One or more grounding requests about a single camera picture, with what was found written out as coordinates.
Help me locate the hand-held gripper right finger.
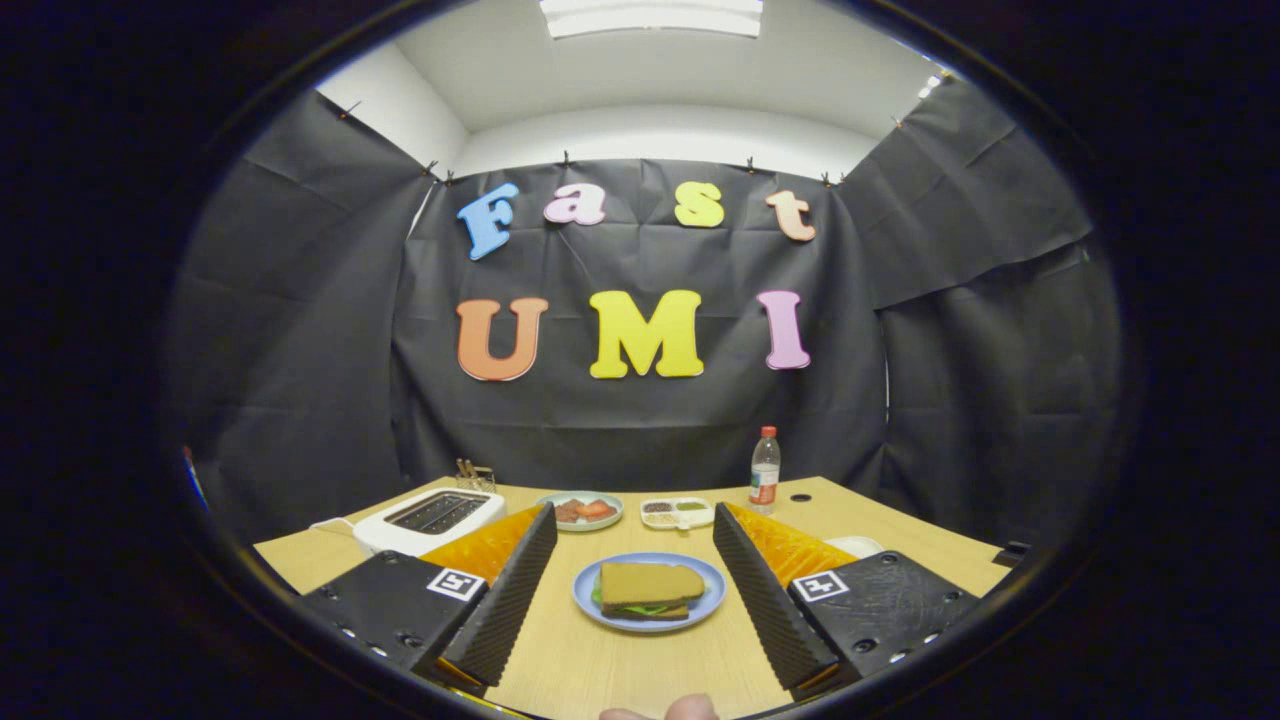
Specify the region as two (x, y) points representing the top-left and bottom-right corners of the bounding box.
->
(712, 502), (983, 703)

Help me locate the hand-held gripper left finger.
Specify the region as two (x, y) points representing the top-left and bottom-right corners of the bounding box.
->
(297, 502), (559, 701)

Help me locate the green lettuce leaf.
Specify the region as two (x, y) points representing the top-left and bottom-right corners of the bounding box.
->
(590, 583), (673, 615)

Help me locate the blue round plate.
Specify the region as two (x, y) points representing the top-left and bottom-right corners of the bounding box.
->
(572, 552), (728, 634)

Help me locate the white divided condiment dish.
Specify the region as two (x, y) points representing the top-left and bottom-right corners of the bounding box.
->
(640, 497), (716, 531)

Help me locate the pale green round plate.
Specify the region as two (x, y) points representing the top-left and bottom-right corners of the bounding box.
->
(536, 491), (625, 533)

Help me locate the clear plastic water bottle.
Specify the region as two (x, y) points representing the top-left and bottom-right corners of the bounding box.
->
(749, 426), (782, 516)

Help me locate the white toaster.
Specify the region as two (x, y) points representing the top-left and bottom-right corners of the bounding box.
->
(352, 487), (507, 558)

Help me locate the ceiling light panel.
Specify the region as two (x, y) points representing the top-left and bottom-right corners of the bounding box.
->
(540, 0), (764, 41)

